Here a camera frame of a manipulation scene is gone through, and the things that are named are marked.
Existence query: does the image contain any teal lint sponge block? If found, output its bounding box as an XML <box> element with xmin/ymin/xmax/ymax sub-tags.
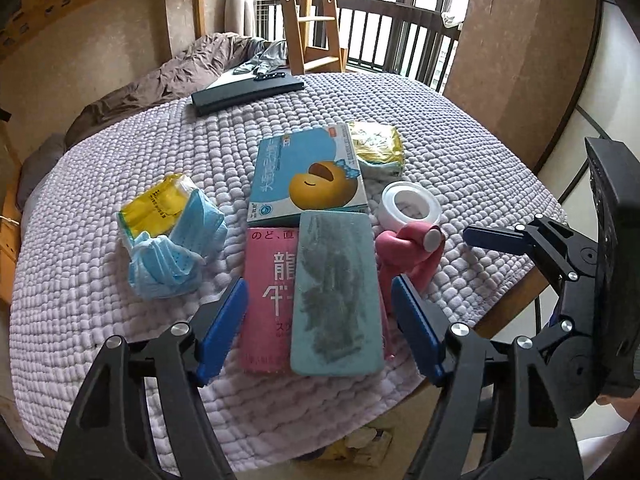
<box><xmin>290</xmin><ymin>210</ymin><xmax>385</xmax><ymax>377</ymax></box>

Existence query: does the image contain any pink lips-shaped toy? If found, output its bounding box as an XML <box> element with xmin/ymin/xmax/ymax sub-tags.
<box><xmin>375</xmin><ymin>221</ymin><xmax>445</xmax><ymax>314</ymax></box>

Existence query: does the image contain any white trash bin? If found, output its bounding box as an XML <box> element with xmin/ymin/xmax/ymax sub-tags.
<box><xmin>294</xmin><ymin>424</ymin><xmax>402</xmax><ymax>480</ymax></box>

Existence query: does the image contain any blue face mask lower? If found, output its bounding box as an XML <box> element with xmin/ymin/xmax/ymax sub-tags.
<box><xmin>128</xmin><ymin>231</ymin><xmax>205</xmax><ymax>300</ymax></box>

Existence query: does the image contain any blue face mask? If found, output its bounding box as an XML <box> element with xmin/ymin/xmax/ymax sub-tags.
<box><xmin>128</xmin><ymin>231</ymin><xmax>205</xmax><ymax>300</ymax></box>
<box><xmin>169</xmin><ymin>190</ymin><xmax>228</xmax><ymax>262</ymax></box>

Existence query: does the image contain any pink medicine box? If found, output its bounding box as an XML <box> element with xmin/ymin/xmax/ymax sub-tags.
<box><xmin>240</xmin><ymin>228</ymin><xmax>298</xmax><ymax>374</ymax></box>

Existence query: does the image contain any blue face mask upper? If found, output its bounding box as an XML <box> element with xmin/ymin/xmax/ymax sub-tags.
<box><xmin>169</xmin><ymin>190</ymin><xmax>228</xmax><ymax>262</ymax></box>

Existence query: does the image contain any white tape roll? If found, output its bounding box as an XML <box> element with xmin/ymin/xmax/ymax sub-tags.
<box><xmin>376</xmin><ymin>181</ymin><xmax>442</xmax><ymax>232</ymax></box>

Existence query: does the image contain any yellow tissue packet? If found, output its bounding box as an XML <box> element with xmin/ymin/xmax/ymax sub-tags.
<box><xmin>117</xmin><ymin>174</ymin><xmax>196</xmax><ymax>242</ymax></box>

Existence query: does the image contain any lavender waffle blanket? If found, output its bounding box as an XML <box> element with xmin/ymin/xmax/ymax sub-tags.
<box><xmin>10</xmin><ymin>73</ymin><xmax>566</xmax><ymax>448</ymax></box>

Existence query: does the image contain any yellow BABO tissue pack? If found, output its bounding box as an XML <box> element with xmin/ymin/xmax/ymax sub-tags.
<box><xmin>347</xmin><ymin>122</ymin><xmax>405</xmax><ymax>181</ymax></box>

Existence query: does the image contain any blue cartoon medicine box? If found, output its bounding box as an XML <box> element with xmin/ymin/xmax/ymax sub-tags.
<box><xmin>247</xmin><ymin>122</ymin><xmax>368</xmax><ymax>228</ymax></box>

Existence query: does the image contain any black flat box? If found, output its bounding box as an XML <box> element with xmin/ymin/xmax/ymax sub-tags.
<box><xmin>191</xmin><ymin>73</ymin><xmax>305</xmax><ymax>116</ymax></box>

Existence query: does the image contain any grey pillow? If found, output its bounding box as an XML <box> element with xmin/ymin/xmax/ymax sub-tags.
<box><xmin>16</xmin><ymin>133</ymin><xmax>65</xmax><ymax>211</ymax></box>

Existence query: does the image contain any dark balcony railing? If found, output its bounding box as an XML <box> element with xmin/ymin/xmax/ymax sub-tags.
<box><xmin>254</xmin><ymin>0</ymin><xmax>462</xmax><ymax>94</ymax></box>

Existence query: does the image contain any wooden bunk ladder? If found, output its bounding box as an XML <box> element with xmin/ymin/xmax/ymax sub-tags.
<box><xmin>280</xmin><ymin>0</ymin><xmax>347</xmax><ymax>75</ymax></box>

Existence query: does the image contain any black remote control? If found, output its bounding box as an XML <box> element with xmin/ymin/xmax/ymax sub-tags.
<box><xmin>254</xmin><ymin>72</ymin><xmax>286</xmax><ymax>81</ymax></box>

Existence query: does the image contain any brown duvet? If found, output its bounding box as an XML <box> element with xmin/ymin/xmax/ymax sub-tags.
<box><xmin>64</xmin><ymin>32</ymin><xmax>267</xmax><ymax>150</ymax></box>

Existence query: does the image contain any grey crumpled clothing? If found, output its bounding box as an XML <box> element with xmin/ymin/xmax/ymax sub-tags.
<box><xmin>233</xmin><ymin>40</ymin><xmax>288</xmax><ymax>75</ymax></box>

